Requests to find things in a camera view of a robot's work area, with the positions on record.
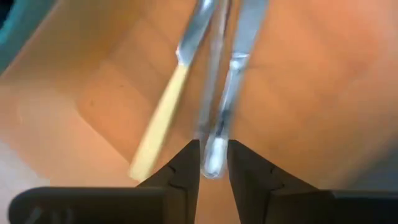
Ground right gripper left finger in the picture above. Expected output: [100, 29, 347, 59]
[136, 139, 200, 224]

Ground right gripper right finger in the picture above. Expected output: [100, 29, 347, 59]
[228, 139, 318, 224]

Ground silver table knife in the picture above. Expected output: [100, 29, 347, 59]
[200, 0, 270, 180]
[195, 0, 233, 141]

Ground yellow-handled table knife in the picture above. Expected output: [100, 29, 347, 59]
[129, 0, 218, 183]

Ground orange translucent plastic bin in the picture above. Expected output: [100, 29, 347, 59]
[0, 0, 398, 224]

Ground light teal plastic bin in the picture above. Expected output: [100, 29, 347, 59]
[0, 0, 58, 75]

